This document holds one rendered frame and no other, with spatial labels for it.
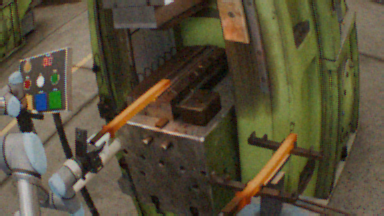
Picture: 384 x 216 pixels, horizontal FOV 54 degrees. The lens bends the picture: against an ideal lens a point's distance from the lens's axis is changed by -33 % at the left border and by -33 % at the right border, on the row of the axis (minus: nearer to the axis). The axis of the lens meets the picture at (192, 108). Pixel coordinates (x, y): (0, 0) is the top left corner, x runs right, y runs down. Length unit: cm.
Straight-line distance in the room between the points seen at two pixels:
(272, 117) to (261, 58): 23
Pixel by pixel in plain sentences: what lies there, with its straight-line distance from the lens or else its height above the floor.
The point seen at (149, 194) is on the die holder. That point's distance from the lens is 210.
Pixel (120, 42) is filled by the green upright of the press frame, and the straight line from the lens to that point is 203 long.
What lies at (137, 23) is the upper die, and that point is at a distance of 172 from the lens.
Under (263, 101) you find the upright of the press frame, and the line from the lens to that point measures 179.
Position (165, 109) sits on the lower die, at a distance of 183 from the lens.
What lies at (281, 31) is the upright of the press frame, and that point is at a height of 125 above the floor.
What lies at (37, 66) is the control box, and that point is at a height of 115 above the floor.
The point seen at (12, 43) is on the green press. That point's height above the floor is 17.
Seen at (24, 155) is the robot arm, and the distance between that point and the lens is 119.
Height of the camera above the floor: 187
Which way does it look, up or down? 30 degrees down
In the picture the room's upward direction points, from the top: 10 degrees counter-clockwise
